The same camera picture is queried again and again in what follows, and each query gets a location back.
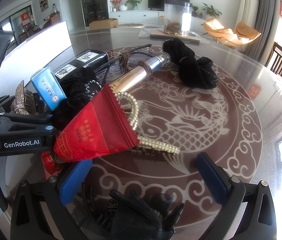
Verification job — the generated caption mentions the black lace hair bow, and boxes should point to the black lace hair bow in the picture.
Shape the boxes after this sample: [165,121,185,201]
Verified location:
[109,190,184,239]

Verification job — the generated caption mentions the red snack packet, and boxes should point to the red snack packet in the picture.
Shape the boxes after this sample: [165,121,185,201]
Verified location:
[54,85,140,162]

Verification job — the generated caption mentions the blue white medicine box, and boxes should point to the blue white medicine box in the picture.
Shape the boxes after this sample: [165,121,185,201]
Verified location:
[31,67,66,111]

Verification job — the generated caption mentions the black rectangular box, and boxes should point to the black rectangular box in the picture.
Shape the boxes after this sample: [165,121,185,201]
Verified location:
[53,49,108,81]

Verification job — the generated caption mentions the red flowers in vase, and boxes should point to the red flowers in vase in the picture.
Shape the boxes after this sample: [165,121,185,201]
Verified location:
[110,0,123,11]

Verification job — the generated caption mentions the dark display cabinet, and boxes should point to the dark display cabinet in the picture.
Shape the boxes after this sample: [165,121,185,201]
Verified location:
[81,0,108,28]

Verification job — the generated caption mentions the pearl hair clip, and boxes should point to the pearl hair clip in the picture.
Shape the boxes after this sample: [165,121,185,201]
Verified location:
[114,92,180,156]

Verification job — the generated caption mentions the wooden tray board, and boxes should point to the wooden tray board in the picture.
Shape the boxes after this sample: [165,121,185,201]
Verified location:
[150,29,201,43]

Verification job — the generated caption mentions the rhinestone claw hair clip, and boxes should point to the rhinestone claw hair clip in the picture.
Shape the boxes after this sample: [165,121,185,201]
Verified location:
[11,80,39,115]

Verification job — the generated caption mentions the orange lounge chair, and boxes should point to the orange lounge chair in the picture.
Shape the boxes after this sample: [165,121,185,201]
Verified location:
[203,18,261,47]

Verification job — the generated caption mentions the beige cosmetic tube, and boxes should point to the beige cosmetic tube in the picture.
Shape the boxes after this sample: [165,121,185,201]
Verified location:
[108,53,170,93]

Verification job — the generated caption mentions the cardboard box on floor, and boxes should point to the cardboard box on floor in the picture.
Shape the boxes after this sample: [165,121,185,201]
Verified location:
[89,18,119,30]

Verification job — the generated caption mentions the white tv cabinet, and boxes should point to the white tv cabinet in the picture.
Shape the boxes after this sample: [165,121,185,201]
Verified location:
[108,10,205,33]

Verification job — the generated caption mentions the grey curtain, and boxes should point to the grey curtain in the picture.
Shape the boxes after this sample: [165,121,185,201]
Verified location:
[245,0,281,65]

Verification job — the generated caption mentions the green potted plant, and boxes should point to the green potted plant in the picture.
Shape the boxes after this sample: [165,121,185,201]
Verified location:
[126,0,143,10]

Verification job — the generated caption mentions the black framed eyeglasses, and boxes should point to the black framed eyeglasses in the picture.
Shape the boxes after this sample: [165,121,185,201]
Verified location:
[95,44,163,87]

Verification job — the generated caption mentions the clear glass jar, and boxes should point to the clear glass jar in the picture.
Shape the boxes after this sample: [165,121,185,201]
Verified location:
[163,0,193,36]

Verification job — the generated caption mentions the black beaded velvet pouch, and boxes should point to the black beaded velvet pouch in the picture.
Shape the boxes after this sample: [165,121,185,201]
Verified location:
[51,68,101,131]

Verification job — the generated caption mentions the white storage bin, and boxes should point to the white storage bin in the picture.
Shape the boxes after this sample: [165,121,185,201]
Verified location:
[0,21,71,96]

